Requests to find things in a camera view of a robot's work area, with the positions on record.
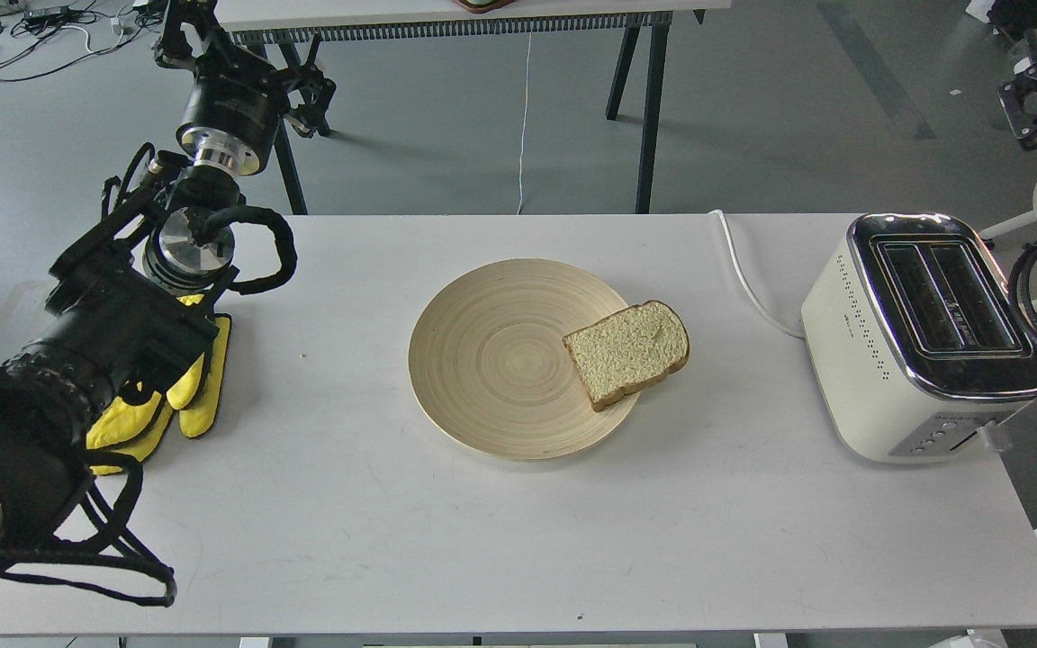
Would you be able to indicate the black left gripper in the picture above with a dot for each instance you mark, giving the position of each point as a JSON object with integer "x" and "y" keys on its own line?
{"x": 117, "y": 333}

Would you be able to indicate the slice of bread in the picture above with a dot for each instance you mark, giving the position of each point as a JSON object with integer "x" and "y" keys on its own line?
{"x": 629, "y": 350}

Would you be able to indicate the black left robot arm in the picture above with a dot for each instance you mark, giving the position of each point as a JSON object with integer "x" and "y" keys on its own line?
{"x": 185, "y": 227}

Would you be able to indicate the cream and chrome toaster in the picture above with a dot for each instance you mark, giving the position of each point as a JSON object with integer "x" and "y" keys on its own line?
{"x": 912, "y": 340}

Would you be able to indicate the round bamboo plate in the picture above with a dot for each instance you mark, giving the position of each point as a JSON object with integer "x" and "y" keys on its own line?
{"x": 488, "y": 365}

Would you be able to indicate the background table with black legs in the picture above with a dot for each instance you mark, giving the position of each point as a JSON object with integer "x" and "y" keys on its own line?
{"x": 525, "y": 71}

